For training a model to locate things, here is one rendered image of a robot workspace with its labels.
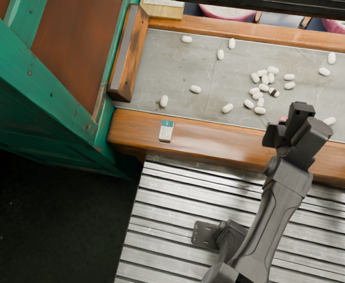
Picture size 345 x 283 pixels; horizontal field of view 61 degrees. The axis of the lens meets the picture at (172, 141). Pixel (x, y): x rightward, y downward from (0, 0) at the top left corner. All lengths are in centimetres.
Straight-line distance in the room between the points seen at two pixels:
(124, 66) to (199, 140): 31
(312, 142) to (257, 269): 26
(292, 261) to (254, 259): 47
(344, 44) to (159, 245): 85
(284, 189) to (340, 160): 41
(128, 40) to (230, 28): 34
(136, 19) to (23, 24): 50
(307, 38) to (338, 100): 22
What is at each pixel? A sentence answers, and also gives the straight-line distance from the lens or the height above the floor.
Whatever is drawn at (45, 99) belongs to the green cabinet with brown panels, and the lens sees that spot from 58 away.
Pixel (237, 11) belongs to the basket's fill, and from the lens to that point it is 113.
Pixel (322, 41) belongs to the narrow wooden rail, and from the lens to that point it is 110.
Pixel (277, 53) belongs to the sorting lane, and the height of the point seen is 74.
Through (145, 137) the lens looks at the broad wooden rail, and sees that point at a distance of 89.
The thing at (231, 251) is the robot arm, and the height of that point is 93.
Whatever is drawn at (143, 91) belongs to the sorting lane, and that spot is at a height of 74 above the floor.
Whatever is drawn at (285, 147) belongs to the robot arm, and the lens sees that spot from 68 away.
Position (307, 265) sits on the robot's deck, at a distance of 101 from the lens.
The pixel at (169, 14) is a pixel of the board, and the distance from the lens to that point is 106.
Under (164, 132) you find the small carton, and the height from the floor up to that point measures 78.
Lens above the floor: 161
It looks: 75 degrees down
